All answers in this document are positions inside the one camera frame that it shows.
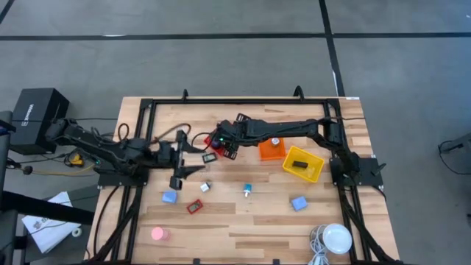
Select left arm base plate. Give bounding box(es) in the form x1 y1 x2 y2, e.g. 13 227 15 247
97 167 150 188

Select red plastic basket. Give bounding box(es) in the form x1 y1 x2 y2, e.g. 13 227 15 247
203 132 226 158

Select yellow plastic basket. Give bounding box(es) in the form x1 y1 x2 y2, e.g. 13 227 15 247
282 145 325 184

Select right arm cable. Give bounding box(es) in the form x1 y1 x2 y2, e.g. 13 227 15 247
190 131 215 148

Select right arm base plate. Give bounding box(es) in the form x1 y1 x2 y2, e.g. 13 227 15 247
330 156 384 188

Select black metal table frame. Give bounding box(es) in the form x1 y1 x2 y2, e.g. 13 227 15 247
86 96 402 265

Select red digital thermometer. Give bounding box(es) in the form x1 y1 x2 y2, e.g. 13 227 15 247
185 199 204 215

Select yellow floor cable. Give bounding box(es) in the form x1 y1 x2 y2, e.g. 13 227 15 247
32 163 96 177

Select white paper sheets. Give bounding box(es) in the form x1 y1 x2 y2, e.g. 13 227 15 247
21 191 82 254

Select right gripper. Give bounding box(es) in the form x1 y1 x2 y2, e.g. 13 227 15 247
216 113 252 160

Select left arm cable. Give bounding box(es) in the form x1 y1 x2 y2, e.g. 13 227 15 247
152 122 192 145

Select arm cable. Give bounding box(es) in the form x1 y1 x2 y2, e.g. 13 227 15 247
190 131 215 148
152 122 192 145

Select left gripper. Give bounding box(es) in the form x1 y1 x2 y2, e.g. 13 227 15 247
157 130 207 191

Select white dome lamp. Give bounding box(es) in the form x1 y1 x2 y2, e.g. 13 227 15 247
322 223 353 255

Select orange plastic basket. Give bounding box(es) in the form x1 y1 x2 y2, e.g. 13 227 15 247
257 137 287 162

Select light blue box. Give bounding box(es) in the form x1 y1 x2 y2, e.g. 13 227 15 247
161 190 178 205
290 196 308 212

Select white cable bundle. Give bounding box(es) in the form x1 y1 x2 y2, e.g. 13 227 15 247
308 225 330 265

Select black cardboard box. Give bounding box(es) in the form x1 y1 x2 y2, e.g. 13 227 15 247
9 87 70 155

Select pink hourglass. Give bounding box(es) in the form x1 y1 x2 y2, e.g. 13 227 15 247
150 226 171 242

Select black beam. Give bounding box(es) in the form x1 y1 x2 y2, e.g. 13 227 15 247
0 190 96 226

